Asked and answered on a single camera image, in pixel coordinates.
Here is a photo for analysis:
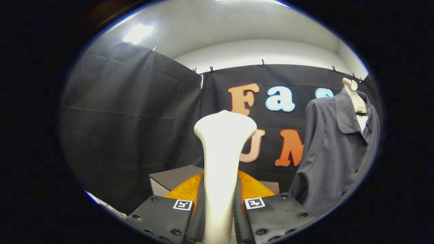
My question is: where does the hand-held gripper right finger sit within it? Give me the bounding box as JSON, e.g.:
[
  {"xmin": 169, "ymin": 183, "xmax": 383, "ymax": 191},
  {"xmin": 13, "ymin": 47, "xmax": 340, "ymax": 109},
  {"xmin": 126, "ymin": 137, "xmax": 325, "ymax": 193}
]
[{"xmin": 234, "ymin": 170, "xmax": 317, "ymax": 244}]

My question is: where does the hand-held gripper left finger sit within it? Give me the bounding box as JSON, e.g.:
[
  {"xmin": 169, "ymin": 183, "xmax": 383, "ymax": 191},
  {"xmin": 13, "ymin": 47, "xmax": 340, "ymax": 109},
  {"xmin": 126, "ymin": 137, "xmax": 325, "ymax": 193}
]
[{"xmin": 125, "ymin": 173, "xmax": 205, "ymax": 244}]

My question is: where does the white garment steamer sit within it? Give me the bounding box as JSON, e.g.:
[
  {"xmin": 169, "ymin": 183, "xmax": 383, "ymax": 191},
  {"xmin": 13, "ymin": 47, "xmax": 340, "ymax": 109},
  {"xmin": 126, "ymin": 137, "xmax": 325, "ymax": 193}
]
[{"xmin": 194, "ymin": 110, "xmax": 257, "ymax": 244}]

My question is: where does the grey button shirt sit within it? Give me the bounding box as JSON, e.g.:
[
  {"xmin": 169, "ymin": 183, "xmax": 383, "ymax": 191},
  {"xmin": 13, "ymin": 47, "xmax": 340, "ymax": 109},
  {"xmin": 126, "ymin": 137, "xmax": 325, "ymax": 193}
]
[{"xmin": 288, "ymin": 89, "xmax": 381, "ymax": 217}]

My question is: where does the grey drawer cabinet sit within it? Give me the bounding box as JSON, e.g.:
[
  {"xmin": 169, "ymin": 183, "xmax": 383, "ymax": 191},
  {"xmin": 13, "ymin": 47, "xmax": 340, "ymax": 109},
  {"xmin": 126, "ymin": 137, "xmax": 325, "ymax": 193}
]
[{"xmin": 149, "ymin": 165, "xmax": 280, "ymax": 198}]

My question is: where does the black backdrop cloth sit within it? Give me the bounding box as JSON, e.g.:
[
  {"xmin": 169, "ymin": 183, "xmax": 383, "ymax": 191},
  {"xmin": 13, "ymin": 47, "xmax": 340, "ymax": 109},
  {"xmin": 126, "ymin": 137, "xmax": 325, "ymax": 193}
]
[{"xmin": 59, "ymin": 41, "xmax": 382, "ymax": 216}]

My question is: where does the white mannequin torso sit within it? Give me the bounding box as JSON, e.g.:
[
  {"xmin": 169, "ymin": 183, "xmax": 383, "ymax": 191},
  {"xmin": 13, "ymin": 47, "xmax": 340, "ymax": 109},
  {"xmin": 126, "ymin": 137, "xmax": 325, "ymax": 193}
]
[{"xmin": 342, "ymin": 78, "xmax": 369, "ymax": 133}]

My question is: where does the large ceiling light panel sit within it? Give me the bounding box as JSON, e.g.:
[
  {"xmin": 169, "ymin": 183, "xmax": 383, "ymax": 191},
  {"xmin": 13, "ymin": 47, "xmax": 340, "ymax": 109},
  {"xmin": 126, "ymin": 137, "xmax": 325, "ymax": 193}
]
[{"xmin": 217, "ymin": 0, "xmax": 290, "ymax": 7}]

